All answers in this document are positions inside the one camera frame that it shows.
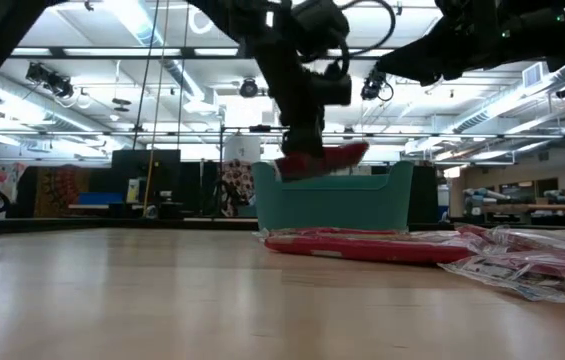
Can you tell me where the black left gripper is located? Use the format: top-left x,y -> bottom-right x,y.
254,34 -> 327,160

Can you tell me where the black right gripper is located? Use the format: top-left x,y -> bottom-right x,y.
375,0 -> 511,87

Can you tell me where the teal plastic basket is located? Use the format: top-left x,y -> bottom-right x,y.
251,159 -> 416,234

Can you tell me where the round black ceiling lamp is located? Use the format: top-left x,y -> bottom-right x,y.
238,76 -> 260,99

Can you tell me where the floral patterned cloth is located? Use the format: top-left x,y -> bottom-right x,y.
220,158 -> 256,219

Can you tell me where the white ceiling vent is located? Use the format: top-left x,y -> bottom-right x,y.
521,61 -> 546,89

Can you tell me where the black overhead beam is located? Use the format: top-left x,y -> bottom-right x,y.
9,46 -> 565,62

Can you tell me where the wooden workbench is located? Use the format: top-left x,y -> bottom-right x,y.
481,201 -> 565,215

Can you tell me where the blue box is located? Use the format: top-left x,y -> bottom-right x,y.
77,191 -> 126,207

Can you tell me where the dark orange patterned cloth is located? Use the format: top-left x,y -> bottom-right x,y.
33,164 -> 95,219

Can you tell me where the black stand frame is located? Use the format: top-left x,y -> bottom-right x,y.
218,123 -> 288,221

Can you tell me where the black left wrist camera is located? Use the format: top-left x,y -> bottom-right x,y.
311,72 -> 353,107

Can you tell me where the black hanging camera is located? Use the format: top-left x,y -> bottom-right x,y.
360,66 -> 395,103

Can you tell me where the white hanging ring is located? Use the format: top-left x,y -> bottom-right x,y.
187,3 -> 218,36

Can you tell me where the black ceiling camera rig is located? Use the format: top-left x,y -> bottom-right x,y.
25,61 -> 76,99

